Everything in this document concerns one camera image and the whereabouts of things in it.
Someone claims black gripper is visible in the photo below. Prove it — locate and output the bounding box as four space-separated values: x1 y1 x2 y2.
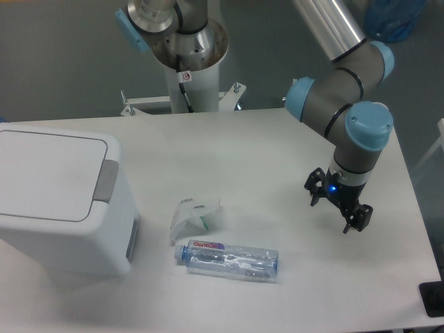
304 167 373 234

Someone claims white push-lid trash can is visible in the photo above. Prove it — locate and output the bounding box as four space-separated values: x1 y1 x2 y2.
1 123 139 275

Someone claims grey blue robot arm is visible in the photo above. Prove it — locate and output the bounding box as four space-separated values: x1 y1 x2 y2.
114 1 394 231

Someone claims black device at edge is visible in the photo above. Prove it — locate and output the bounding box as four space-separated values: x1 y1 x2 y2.
419 281 443 318

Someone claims clear plastic water bottle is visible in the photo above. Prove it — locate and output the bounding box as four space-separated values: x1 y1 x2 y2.
174 239 279 279

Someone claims crumpled white plastic wrapper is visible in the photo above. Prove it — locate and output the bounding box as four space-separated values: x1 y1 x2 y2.
169 198 221 245

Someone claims white frame at right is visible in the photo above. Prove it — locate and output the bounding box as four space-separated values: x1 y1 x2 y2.
414 118 443 173

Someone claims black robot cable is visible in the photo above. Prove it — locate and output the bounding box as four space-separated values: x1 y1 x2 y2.
175 55 194 114

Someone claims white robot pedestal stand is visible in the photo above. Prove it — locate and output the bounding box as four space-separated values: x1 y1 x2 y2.
119 19 248 117

